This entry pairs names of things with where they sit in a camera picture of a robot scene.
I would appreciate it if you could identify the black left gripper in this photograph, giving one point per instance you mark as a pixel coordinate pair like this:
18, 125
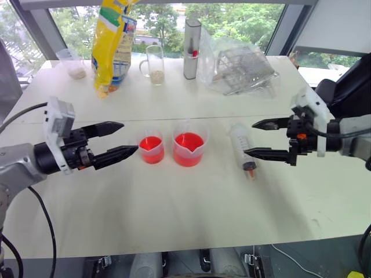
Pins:
75, 147

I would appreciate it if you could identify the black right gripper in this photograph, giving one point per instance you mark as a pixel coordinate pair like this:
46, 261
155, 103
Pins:
305, 136

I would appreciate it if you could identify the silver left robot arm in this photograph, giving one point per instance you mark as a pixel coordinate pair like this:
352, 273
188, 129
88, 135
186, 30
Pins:
17, 165

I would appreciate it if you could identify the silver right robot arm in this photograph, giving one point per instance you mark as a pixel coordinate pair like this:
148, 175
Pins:
353, 142

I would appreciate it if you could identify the clear plastic syringe orange tip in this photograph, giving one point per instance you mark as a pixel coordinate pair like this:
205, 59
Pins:
240, 139

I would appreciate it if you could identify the small beaker red liquid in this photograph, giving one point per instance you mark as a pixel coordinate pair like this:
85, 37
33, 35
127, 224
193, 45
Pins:
151, 147

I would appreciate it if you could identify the large beaker red liquid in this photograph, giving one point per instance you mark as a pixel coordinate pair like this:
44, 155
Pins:
188, 150

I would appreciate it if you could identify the small cup with white contents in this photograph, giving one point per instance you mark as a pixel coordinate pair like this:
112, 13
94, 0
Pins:
76, 69

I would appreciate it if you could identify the tall glass mug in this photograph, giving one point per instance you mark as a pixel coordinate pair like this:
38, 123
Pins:
155, 65

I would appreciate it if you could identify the yellow snack bag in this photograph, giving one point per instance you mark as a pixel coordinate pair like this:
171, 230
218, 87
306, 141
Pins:
111, 52

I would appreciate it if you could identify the black chair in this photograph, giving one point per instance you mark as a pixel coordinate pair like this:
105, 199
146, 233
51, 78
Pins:
347, 84

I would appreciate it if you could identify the clear plastic bag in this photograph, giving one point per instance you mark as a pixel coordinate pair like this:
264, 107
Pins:
211, 58

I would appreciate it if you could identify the silver cylindrical tin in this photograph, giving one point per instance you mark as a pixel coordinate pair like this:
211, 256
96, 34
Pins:
191, 63

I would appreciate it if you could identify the dark grey panel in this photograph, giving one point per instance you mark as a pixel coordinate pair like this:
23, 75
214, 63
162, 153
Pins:
8, 78

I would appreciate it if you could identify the metal latch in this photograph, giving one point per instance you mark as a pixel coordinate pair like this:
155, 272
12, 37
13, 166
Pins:
251, 260
103, 263

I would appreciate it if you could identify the grey rounded shape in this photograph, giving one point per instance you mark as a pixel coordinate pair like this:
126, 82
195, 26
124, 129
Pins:
146, 265

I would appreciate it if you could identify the yellow-green object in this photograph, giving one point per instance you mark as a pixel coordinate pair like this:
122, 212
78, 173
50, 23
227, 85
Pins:
354, 274

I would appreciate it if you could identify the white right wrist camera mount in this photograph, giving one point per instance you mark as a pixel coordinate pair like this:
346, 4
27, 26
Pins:
317, 107

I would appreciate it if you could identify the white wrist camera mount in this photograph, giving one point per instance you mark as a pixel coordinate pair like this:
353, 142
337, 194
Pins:
58, 116
317, 107

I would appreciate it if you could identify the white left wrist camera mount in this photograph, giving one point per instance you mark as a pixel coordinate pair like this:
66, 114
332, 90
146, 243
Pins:
58, 116

